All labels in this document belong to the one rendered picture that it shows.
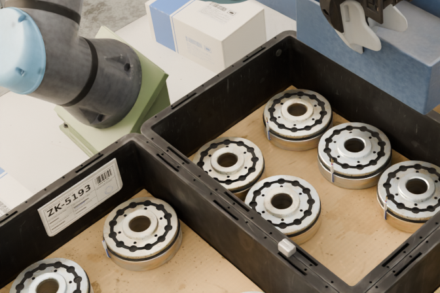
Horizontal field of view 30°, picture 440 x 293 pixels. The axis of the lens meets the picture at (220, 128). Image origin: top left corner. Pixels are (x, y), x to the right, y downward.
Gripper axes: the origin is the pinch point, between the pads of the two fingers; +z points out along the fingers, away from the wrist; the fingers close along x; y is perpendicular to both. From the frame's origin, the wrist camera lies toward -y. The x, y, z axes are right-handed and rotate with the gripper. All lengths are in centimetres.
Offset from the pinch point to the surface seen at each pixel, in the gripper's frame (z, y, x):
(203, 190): 17.3, -8.7, -19.9
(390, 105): 22.3, -4.6, 9.4
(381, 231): 28.9, 5.8, -3.6
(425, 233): 18.7, 14.5, -5.0
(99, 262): 26.0, -15.9, -34.3
